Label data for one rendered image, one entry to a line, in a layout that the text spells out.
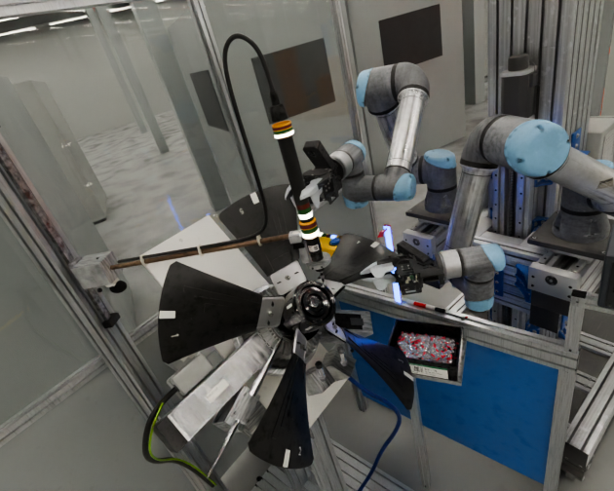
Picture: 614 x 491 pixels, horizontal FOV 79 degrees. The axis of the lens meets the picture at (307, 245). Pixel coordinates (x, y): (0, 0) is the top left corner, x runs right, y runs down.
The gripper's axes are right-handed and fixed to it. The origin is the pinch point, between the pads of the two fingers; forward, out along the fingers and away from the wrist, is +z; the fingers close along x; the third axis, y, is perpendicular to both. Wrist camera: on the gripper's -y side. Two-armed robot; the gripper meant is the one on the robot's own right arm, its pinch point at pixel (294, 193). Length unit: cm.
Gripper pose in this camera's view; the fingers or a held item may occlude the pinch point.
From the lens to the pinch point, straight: 88.1
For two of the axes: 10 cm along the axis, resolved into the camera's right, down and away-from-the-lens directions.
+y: 2.3, 8.5, 4.7
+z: -4.8, 5.2, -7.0
